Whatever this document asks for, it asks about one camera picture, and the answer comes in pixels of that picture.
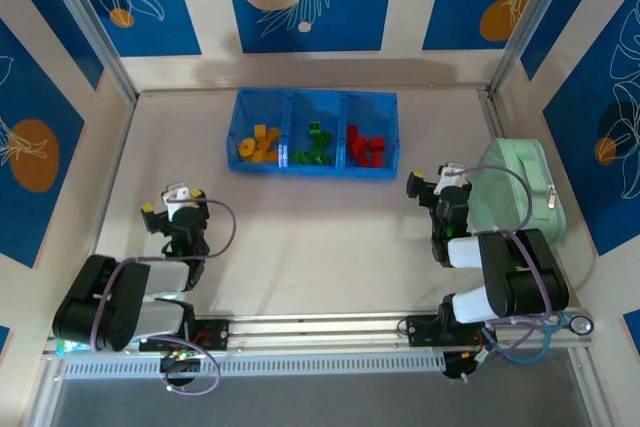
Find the mint green zipper pouch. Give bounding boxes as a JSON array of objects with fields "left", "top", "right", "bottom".
[{"left": 469, "top": 138, "right": 569, "bottom": 248}]

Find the blue three-compartment bin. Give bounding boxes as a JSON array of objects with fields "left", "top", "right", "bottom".
[{"left": 227, "top": 87, "right": 402, "bottom": 181}]

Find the blue snack packet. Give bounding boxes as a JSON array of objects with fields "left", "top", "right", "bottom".
[{"left": 55, "top": 339, "right": 94, "bottom": 358}]

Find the round silver disc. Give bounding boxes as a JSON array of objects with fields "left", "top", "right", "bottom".
[{"left": 569, "top": 314, "right": 596, "bottom": 338}]

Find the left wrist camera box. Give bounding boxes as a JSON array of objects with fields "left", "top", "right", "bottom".
[{"left": 159, "top": 182, "right": 194, "bottom": 221}]

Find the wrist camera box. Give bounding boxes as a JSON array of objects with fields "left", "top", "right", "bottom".
[
  {"left": 433, "top": 162, "right": 469, "bottom": 196},
  {"left": 159, "top": 182, "right": 194, "bottom": 221}
]

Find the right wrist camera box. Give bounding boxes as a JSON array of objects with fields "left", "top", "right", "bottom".
[{"left": 433, "top": 162, "right": 469, "bottom": 196}]

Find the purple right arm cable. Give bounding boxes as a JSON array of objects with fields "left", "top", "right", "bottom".
[{"left": 449, "top": 164, "right": 556, "bottom": 383}]

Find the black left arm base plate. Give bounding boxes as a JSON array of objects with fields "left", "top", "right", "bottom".
[{"left": 137, "top": 319, "right": 231, "bottom": 353}]

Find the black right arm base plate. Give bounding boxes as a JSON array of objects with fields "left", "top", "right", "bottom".
[{"left": 404, "top": 314, "right": 499, "bottom": 348}]

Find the thin grey cable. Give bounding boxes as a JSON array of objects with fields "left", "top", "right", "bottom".
[{"left": 568, "top": 250, "right": 600, "bottom": 294}]

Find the blue cable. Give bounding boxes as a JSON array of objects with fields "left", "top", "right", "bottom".
[{"left": 499, "top": 309, "right": 574, "bottom": 366}]

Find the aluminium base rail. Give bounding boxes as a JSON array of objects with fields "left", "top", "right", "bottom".
[{"left": 42, "top": 304, "right": 596, "bottom": 363}]

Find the white slotted cable duct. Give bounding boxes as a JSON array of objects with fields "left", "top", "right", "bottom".
[{"left": 63, "top": 352, "right": 446, "bottom": 380}]

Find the aluminium frame post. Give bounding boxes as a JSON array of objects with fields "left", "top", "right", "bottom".
[
  {"left": 487, "top": 0, "right": 589, "bottom": 94},
  {"left": 37, "top": 0, "right": 139, "bottom": 104}
]

